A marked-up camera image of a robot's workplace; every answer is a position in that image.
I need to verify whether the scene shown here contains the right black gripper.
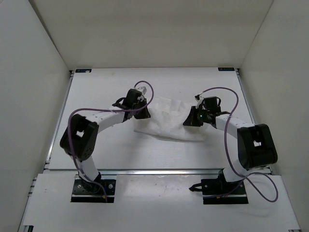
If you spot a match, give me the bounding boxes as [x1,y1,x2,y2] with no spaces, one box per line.
[183,106,210,127]

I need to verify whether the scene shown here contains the white skirt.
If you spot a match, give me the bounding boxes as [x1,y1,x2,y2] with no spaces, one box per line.
[134,97,208,142]

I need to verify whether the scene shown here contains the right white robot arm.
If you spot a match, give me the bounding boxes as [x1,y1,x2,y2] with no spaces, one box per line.
[183,95,278,194]

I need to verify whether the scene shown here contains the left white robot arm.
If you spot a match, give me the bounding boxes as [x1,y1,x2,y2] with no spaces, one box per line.
[60,87,151,192]

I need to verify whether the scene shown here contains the left blue corner label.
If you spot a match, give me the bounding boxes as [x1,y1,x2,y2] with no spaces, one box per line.
[75,69,92,73]

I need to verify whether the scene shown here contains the blue corner label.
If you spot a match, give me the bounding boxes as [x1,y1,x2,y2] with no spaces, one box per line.
[218,67,235,72]
[75,69,92,73]

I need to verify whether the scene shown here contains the right blue corner label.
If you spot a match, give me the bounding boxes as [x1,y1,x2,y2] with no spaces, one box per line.
[218,67,235,72]

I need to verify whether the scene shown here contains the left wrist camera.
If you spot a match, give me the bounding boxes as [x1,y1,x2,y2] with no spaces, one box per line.
[137,87,147,95]

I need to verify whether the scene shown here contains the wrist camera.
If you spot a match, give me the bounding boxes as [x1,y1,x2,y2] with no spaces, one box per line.
[194,93,205,110]
[137,87,147,95]

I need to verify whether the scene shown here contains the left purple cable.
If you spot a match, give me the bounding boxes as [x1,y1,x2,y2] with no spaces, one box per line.
[67,80,155,194]

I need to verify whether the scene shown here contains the purple cable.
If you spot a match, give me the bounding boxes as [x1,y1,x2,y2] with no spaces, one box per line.
[197,87,279,203]
[67,80,155,194]

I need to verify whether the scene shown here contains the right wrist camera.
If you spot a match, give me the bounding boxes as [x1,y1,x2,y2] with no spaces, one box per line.
[194,93,205,110]

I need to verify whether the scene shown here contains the aluminium table rail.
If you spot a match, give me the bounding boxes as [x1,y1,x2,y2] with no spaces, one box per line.
[100,169,219,175]

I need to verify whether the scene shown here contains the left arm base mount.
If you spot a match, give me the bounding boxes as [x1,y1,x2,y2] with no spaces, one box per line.
[70,175,116,203]

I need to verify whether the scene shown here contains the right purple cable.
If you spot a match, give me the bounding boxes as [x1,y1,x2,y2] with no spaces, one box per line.
[197,87,279,203]

